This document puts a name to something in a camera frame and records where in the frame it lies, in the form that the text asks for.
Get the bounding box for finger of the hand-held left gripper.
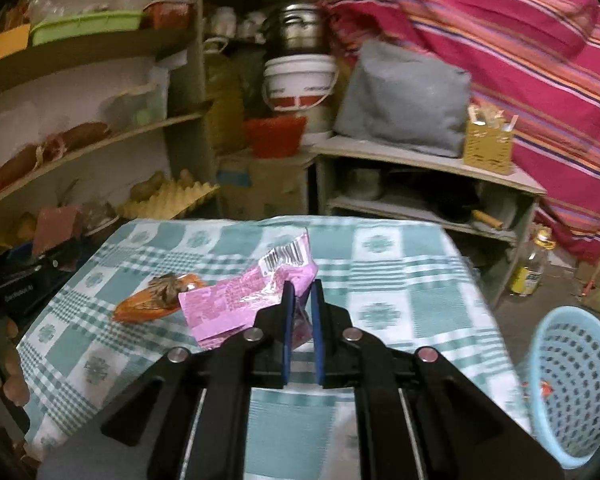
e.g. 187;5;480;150
42;240;84;274

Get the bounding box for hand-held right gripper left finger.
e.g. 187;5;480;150
100;280;297;480

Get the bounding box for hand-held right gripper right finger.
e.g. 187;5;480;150
311;279;566;480

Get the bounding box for reddish brown packet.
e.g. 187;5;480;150
32;206;84;258

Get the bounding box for pink wrapper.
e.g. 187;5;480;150
178;227;317;352

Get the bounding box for orange wrapper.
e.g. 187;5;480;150
112;272;207;323

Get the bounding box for light blue plastic basket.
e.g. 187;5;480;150
529;306;600;470

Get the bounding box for person's left hand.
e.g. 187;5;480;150
1;319;32;407

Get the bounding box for glass jar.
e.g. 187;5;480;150
82;202;119;234

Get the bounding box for green checkered tablecloth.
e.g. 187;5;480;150
15;215;533;480

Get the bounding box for crumpled brown wrapper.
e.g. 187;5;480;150
147;272;192;307

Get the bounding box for large potato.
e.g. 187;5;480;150
130;170;166;200

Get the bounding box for brown mesh sack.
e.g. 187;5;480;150
0;121;112;201

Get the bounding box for yellow egg tray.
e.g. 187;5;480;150
117;180;221;220

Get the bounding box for cardboard box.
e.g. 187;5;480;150
217;152;316;221

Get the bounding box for grey metal pot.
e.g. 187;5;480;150
347;167;383;201

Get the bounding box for clear plastic bag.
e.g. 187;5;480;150
107;82;168;128

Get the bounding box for red plastic basket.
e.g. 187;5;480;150
242;116;307;158

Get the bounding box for tall wooden shelving unit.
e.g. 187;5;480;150
0;0;221;223

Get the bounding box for low wooden shelf unit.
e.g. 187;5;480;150
310;135;548;306

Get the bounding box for orange box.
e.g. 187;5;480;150
0;24;32;67

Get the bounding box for cooking oil bottle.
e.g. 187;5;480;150
510;227;553;297

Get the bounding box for large yellow oil jug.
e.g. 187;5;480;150
205;37;244;153

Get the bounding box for green plastic tray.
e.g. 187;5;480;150
30;10;145;46

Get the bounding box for yellow perforated utensil holder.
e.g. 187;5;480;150
462;120;515;176

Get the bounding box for grey cushion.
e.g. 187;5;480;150
334;40;473;158

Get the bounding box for white bucket with red label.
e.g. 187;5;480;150
261;55;340;112

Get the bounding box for red snack packet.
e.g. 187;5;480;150
145;0;191;30

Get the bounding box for steel cooking pot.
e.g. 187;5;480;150
267;2;331;57

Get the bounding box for pink striped curtain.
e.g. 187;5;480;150
302;0;600;261

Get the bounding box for wooden tool handle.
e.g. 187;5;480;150
471;208;503;230

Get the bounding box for bundle of utensil handles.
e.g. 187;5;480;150
467;101;520;133

